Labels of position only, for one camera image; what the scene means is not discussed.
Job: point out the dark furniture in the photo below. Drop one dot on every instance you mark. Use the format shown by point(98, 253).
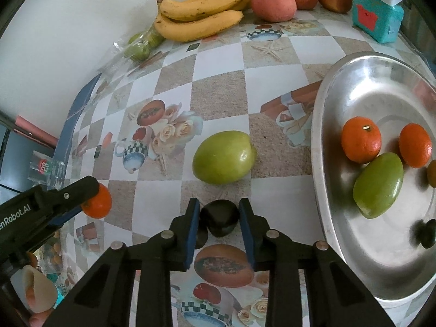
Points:
point(17, 163)

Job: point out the pink red strip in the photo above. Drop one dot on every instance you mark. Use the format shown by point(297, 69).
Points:
point(34, 129)

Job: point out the pink red apple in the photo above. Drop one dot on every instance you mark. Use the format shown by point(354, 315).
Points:
point(274, 3)

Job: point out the elongated green mango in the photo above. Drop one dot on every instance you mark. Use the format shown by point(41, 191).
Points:
point(378, 185)

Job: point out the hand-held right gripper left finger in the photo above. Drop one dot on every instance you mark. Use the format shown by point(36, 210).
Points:
point(192, 235)

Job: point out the round metal plate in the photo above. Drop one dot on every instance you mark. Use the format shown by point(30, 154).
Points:
point(374, 85)

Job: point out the dark plum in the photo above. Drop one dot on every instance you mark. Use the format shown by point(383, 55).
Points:
point(218, 216)
point(427, 233)

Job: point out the small orange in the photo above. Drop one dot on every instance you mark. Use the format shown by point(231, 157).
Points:
point(415, 144)

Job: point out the round green mango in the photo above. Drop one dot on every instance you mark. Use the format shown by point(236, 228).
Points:
point(224, 158)

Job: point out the small green fruit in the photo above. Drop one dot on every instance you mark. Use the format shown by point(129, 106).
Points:
point(155, 37)
point(136, 51)

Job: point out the yellow banana bunch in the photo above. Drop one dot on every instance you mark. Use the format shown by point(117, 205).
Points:
point(197, 6)

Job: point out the person's left hand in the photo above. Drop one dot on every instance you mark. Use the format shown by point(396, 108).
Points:
point(32, 294)

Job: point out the clear container with red label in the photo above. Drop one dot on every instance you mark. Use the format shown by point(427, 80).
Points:
point(44, 167)

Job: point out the teal box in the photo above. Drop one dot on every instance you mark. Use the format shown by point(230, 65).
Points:
point(371, 18)

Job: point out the checkered printed tablecloth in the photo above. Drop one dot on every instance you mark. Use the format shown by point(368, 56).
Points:
point(218, 92)

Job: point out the orange with pale stem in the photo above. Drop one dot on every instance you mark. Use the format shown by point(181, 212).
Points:
point(361, 139)

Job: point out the brown kiwi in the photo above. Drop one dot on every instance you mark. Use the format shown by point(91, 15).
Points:
point(432, 173)

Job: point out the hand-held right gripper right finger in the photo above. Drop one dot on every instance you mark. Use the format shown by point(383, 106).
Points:
point(247, 235)

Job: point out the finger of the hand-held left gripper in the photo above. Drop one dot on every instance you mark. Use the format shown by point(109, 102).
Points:
point(68, 196)

